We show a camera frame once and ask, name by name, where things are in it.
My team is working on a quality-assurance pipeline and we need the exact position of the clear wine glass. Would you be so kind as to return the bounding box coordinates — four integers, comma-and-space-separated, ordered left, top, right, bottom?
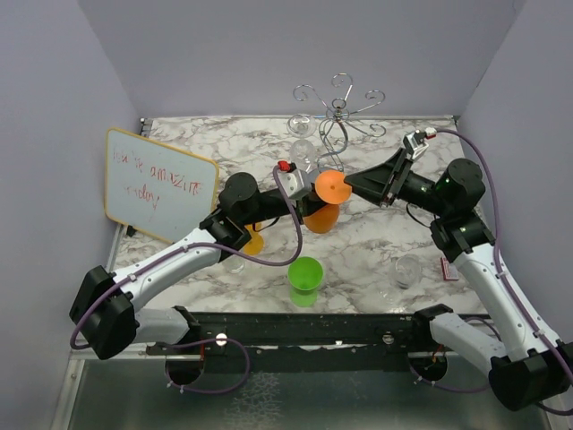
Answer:
380, 254, 422, 313
222, 255, 244, 274

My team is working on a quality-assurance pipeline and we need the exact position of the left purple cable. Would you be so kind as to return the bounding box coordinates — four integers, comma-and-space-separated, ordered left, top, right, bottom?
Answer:
69, 169, 305, 350

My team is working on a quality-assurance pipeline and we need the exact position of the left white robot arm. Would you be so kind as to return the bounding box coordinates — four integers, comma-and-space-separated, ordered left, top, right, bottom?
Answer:
69, 168, 322, 360

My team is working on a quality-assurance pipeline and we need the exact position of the small whiteboard yellow frame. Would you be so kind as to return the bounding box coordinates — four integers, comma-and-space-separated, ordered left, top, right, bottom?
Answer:
104, 128, 219, 243

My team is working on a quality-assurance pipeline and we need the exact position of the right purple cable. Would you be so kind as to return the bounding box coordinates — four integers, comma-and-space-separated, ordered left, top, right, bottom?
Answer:
432, 128, 573, 416

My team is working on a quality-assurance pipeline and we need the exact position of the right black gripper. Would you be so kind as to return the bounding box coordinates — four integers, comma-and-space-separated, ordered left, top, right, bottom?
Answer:
345, 147, 450, 217

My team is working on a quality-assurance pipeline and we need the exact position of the orange plastic wine glass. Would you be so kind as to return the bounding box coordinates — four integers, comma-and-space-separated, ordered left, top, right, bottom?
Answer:
303, 170, 352, 234

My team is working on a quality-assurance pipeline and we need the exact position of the green plastic wine glass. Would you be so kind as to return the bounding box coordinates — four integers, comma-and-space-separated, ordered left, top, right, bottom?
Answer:
287, 256, 324, 307

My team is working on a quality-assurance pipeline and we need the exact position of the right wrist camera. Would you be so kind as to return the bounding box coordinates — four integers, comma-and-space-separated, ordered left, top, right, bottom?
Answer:
403, 127, 437, 161

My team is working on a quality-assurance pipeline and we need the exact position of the yellow plastic wine glass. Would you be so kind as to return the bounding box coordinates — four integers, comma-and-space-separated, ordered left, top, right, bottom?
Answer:
242, 225, 264, 256

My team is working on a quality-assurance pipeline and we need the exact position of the clear glass hanging on rack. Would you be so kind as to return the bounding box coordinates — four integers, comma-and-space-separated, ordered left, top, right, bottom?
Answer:
286, 114, 317, 173

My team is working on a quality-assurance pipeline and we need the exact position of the small red white box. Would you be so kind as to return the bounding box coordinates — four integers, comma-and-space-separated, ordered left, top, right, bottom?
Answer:
440, 257, 459, 281

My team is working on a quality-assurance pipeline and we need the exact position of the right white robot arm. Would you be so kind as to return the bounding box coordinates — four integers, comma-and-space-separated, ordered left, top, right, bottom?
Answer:
344, 150, 572, 411

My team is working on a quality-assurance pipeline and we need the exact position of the chrome wine glass rack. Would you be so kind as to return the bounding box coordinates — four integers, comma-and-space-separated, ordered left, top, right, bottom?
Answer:
292, 73, 387, 172

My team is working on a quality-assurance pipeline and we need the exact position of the purple cable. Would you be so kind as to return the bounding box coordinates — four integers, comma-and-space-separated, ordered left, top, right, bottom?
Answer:
69, 169, 305, 350
432, 128, 573, 416

